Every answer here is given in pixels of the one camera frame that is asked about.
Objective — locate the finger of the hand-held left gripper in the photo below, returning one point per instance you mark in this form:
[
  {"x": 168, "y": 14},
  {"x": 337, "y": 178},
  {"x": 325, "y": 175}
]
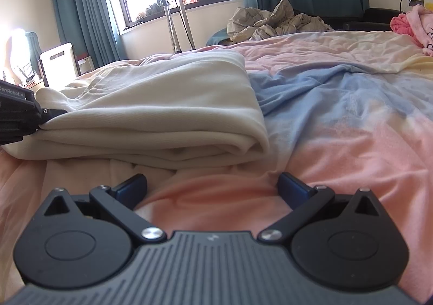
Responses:
[{"x": 54, "y": 113}]

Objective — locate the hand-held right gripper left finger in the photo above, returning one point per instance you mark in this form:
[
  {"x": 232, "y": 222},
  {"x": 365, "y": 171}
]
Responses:
[{"x": 132, "y": 186}]

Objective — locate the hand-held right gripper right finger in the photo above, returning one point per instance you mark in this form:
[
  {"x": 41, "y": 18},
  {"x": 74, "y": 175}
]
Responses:
[{"x": 291, "y": 188}]

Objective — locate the cream sweatpants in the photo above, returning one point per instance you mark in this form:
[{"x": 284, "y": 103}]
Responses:
[{"x": 152, "y": 105}]

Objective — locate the white vanity table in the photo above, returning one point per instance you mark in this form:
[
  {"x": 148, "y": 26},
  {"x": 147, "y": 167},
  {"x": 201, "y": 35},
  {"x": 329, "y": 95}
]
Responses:
[{"x": 30, "y": 83}]

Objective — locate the white panel chair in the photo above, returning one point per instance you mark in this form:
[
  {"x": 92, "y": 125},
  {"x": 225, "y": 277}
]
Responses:
[{"x": 59, "y": 64}]

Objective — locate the oval mirror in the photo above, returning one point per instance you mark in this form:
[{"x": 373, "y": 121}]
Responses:
[{"x": 18, "y": 51}]

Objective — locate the pastel bed sheet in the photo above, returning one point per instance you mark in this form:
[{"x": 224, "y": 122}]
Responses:
[{"x": 355, "y": 129}]

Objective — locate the garment steamer stand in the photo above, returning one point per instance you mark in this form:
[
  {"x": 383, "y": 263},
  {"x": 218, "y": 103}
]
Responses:
[{"x": 171, "y": 27}]

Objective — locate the beige quilted jacket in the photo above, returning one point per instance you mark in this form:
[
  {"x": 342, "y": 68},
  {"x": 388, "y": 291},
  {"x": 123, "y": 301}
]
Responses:
[{"x": 270, "y": 24}]

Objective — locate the teal pillow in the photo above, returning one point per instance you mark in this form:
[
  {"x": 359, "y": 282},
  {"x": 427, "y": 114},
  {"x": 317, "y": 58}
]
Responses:
[{"x": 216, "y": 37}]

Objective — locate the black sofa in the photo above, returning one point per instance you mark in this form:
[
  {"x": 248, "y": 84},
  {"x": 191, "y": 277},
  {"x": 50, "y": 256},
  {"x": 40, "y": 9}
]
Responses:
[{"x": 372, "y": 19}]

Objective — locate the pink fleece robe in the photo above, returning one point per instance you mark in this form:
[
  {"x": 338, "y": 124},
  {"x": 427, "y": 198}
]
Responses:
[{"x": 416, "y": 27}]

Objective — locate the yellow cloth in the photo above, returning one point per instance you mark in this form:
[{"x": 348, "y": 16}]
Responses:
[{"x": 429, "y": 7}]

